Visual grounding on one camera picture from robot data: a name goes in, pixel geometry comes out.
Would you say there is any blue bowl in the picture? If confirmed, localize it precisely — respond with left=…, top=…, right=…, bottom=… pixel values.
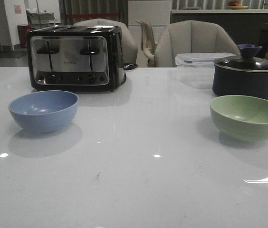
left=9, top=90, right=79, bottom=133

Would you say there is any green bowl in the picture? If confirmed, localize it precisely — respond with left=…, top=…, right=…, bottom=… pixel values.
left=210, top=95, right=268, bottom=142

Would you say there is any beige armchair behind toaster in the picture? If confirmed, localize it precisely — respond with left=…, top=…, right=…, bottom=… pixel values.
left=74, top=19, right=138, bottom=64

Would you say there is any beige wooden chair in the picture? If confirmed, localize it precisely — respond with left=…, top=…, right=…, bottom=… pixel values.
left=136, top=20, right=156, bottom=67

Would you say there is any clear plastic storage container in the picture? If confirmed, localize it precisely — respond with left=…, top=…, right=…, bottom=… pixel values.
left=175, top=53, right=235, bottom=67

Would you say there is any black and chrome toaster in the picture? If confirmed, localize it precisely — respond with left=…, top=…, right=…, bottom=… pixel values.
left=26, top=25, right=126, bottom=92

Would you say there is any beige armchair on right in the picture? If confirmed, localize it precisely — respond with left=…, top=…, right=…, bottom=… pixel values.
left=154, top=20, right=240, bottom=67

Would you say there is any dark blue cooking pot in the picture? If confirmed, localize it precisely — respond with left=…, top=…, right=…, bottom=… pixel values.
left=212, top=64, right=268, bottom=100

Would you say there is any white refrigerator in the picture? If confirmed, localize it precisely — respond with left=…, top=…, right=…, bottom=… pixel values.
left=128, top=0, right=172, bottom=46

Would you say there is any red barrier belt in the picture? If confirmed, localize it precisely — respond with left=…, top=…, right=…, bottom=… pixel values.
left=66, top=12, right=120, bottom=18

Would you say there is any glass pot lid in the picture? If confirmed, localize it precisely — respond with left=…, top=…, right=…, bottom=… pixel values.
left=214, top=44, right=268, bottom=73

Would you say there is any red trash bin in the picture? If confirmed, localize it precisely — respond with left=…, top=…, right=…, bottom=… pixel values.
left=17, top=24, right=31, bottom=48

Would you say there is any fruit plate on counter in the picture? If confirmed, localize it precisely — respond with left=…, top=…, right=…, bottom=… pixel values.
left=227, top=0, right=249, bottom=10

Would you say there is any dark kitchen counter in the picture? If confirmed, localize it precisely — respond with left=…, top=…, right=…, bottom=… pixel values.
left=170, top=9, right=268, bottom=44

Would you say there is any pink wall notice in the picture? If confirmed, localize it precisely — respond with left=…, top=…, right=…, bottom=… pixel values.
left=14, top=5, right=21, bottom=14

